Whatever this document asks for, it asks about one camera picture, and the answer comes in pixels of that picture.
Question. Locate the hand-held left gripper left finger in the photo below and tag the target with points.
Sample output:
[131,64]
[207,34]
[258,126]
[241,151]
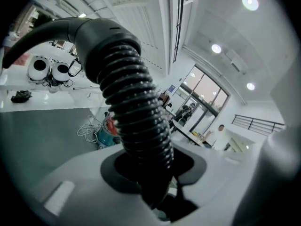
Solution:
[82,196]

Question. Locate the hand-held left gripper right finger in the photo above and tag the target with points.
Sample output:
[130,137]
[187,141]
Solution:
[270,185]

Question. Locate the red-topped vacuum cleaner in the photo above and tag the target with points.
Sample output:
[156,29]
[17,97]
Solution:
[107,135]

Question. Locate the black metal railing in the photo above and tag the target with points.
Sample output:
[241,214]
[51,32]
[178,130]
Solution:
[258,123]

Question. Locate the round ceiling light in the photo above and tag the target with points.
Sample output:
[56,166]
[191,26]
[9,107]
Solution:
[250,1]
[250,86]
[216,48]

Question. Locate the white curved counter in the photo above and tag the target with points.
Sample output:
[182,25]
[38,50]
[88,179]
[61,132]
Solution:
[58,98]

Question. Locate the grey metal wand tube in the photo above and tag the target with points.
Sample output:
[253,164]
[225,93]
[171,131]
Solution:
[84,87]

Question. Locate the glass entrance door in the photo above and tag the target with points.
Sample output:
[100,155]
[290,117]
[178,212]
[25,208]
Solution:
[204,95]

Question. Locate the black crumpled bag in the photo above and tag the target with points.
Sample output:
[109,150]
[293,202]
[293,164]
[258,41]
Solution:
[21,96]

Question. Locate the white round device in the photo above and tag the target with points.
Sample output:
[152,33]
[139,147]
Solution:
[38,66]
[60,70]

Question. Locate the white air conditioner unit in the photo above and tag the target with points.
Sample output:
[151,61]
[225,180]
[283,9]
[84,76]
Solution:
[237,61]

